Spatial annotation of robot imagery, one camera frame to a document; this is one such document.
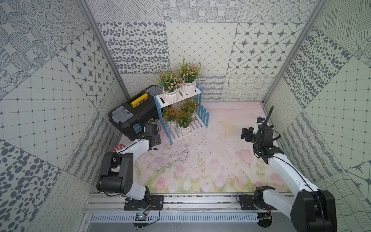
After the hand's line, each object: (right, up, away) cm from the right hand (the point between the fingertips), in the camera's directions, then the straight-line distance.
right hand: (251, 132), depth 86 cm
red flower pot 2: (-41, +7, +2) cm, 42 cm away
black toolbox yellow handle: (-74, +8, +2) cm, 75 cm away
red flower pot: (-39, +15, +9) cm, 43 cm away
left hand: (-62, -5, +7) cm, 62 cm away
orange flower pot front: (-50, +11, +5) cm, 52 cm away
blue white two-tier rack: (-29, +11, +19) cm, 36 cm away
